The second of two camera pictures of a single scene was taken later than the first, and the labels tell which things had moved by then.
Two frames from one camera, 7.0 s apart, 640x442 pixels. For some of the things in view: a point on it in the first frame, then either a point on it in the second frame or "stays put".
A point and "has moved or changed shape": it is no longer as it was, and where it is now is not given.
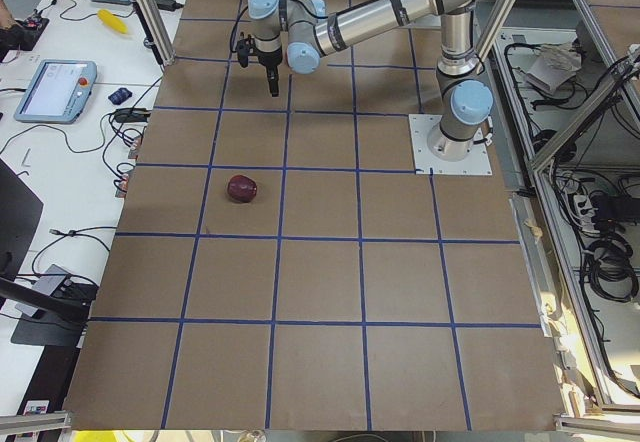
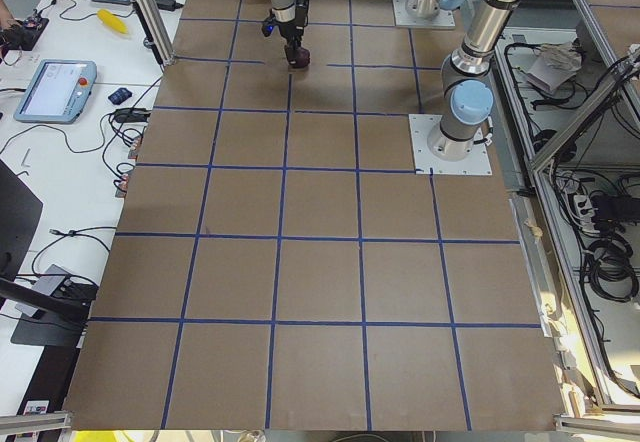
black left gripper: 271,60 to 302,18
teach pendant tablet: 57,91 stays put
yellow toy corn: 112,20 stays put
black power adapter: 167,4 stays put
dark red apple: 242,188 has moved or changed shape
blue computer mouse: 120,96 stays put
